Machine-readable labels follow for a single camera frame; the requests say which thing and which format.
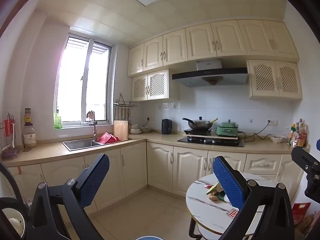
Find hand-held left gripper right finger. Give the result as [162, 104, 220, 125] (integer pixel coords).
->
[212, 155, 296, 240]

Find brown paper bag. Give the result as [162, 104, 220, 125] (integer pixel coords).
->
[294, 211, 318, 238]

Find wooden cutting board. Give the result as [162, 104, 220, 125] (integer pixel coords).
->
[113, 120, 129, 142]

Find round white marble table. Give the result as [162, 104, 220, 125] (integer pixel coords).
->
[185, 172, 275, 240]

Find sliding glass window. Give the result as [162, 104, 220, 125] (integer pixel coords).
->
[54, 33, 114, 128]

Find green dish soap bottle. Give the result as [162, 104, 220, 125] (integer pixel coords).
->
[54, 112, 63, 130]

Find green electric cooker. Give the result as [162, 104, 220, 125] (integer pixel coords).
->
[216, 120, 247, 137]

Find green packet with yellow edge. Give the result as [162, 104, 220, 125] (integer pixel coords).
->
[205, 182, 224, 195]

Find group of condiment bottles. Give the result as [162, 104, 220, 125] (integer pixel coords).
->
[289, 119, 308, 148]

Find wall rack with hanging utensils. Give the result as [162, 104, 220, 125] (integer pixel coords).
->
[113, 93, 138, 122]

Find large clear oil bottle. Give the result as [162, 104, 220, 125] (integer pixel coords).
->
[23, 124, 37, 148]

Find black electric kettle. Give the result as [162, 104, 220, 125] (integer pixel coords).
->
[161, 119, 173, 135]

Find cream upper wall cabinets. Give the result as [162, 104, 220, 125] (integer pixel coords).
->
[127, 19, 300, 77]

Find black ringed round object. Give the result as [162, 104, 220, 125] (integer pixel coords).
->
[0, 197, 30, 240]

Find black induction cooker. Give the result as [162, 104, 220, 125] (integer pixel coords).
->
[184, 128, 213, 136]

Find steel sink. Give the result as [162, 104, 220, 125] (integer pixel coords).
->
[62, 139, 103, 152]

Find red plastic basket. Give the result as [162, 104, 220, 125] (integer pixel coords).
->
[97, 132, 120, 145]

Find narrow cream lattice door cabinet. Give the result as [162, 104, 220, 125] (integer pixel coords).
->
[131, 69, 179, 102]

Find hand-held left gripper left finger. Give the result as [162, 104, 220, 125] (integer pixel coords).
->
[25, 153, 110, 240]

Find thick black gripper cable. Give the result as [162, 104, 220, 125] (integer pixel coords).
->
[0, 161, 29, 207]

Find wide cream lattice door cabinet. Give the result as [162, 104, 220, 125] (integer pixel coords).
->
[246, 59, 303, 102]

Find wok with glass lid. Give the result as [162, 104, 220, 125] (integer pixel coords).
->
[182, 116, 218, 130]

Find red paper bag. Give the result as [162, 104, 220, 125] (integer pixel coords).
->
[291, 202, 312, 227]

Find black power cable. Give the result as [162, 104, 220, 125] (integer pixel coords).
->
[237, 122, 272, 143]

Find black range hood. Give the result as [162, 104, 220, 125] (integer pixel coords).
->
[171, 59, 249, 88]

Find steel faucet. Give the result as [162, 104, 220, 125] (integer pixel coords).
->
[85, 110, 98, 142]

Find black gas hob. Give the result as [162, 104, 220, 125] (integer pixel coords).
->
[177, 136, 244, 147]

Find red utensil holder rack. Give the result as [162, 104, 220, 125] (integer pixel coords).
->
[0, 112, 20, 159]

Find yellow label sauce bottle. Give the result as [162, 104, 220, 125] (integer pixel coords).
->
[24, 108, 33, 126]

